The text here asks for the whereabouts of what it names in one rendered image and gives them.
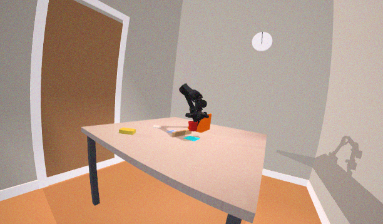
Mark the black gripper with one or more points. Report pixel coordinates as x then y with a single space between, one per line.
195 118

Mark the yellow rectangular block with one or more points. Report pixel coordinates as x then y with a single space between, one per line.
127 131

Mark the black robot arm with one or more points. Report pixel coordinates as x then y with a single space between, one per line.
195 96

